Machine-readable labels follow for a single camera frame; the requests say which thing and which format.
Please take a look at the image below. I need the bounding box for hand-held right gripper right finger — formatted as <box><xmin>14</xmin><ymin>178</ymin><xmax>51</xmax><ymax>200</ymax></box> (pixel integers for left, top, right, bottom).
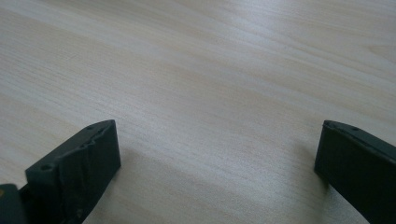
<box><xmin>314</xmin><ymin>119</ymin><xmax>396</xmax><ymax>224</ymax></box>

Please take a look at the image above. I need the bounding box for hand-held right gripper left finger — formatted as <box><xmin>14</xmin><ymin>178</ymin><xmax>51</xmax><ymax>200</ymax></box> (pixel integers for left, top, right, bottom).
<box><xmin>19</xmin><ymin>119</ymin><xmax>122</xmax><ymax>224</ymax></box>

